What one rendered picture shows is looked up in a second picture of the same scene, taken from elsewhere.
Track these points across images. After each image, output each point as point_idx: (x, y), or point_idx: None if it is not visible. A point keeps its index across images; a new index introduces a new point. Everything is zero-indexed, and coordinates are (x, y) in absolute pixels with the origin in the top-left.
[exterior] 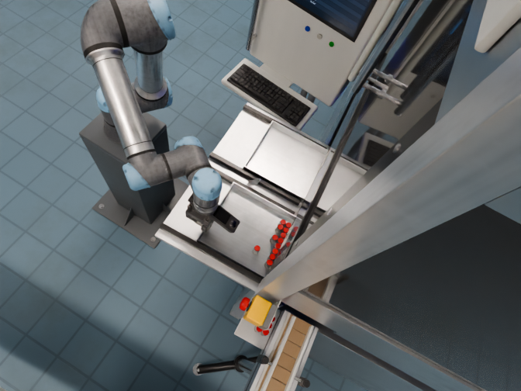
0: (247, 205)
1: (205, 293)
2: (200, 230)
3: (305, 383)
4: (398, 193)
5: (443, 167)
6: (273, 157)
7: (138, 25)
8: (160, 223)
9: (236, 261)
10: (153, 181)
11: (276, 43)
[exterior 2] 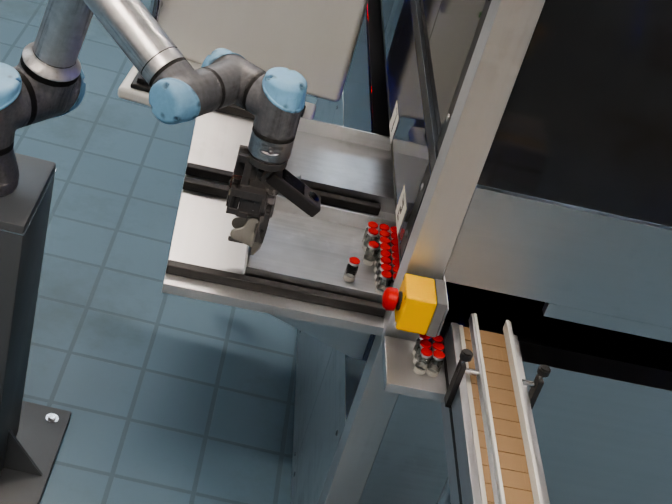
0: (295, 225)
1: None
2: (238, 267)
3: (542, 367)
4: None
5: None
6: (294, 161)
7: None
8: (9, 495)
9: (330, 283)
10: (205, 100)
11: (206, 6)
